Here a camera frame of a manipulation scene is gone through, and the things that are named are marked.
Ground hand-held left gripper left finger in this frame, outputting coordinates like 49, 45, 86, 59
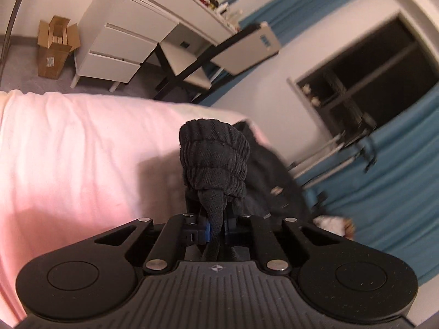
92, 213, 211, 275

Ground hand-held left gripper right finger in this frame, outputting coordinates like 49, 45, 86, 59
224, 214, 344, 275

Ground black pants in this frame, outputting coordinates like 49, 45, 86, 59
178, 118, 313, 263

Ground metal clothes rack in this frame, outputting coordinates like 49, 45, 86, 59
288, 111, 379, 179

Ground white cloth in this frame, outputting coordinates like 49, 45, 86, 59
314, 214, 347, 237

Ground pink bed sheet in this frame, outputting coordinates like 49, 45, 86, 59
0, 90, 275, 328

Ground wide blue curtain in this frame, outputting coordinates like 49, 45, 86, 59
295, 86, 439, 285

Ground dark window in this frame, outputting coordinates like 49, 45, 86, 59
287, 10, 439, 148

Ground cluster of cosmetic items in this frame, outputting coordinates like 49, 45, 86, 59
163, 0, 241, 30

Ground white vanity desk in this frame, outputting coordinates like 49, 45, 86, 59
70, 0, 241, 93

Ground cardboard box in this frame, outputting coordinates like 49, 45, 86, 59
37, 15, 81, 80

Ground narrow blue curtain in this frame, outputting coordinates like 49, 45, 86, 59
199, 0, 385, 107

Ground beige chair with black frame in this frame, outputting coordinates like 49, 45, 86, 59
153, 21, 282, 105

